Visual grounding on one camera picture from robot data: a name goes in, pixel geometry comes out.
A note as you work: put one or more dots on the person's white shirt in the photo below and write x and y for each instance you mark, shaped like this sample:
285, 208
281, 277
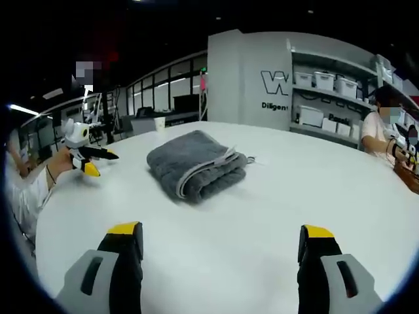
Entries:
24, 199

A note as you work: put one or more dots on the grey storage shelf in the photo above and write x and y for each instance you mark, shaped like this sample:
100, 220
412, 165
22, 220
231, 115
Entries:
360, 63

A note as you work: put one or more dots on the white paper cup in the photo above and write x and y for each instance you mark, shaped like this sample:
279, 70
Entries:
160, 125

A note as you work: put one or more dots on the black framed glass partition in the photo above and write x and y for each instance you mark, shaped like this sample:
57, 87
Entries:
163, 88

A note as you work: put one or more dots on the person's left hand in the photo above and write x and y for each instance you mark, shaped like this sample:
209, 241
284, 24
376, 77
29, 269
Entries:
63, 163

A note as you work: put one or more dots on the brown basket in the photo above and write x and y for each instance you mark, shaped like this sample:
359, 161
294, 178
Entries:
407, 178

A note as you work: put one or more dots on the pink hanging cloth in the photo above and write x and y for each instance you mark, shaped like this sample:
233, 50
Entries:
203, 81

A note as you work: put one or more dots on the grey towel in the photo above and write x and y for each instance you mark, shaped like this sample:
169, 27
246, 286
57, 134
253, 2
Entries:
193, 163

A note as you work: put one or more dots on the black monitor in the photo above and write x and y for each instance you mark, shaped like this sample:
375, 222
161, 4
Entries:
186, 104

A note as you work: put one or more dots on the row of white storage boxes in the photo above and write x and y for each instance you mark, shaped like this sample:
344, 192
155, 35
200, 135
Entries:
324, 81

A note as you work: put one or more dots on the black desk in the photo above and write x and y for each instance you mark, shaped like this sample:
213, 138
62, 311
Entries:
181, 119

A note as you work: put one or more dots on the grey box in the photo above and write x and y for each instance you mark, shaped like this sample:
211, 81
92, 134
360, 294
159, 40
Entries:
142, 126

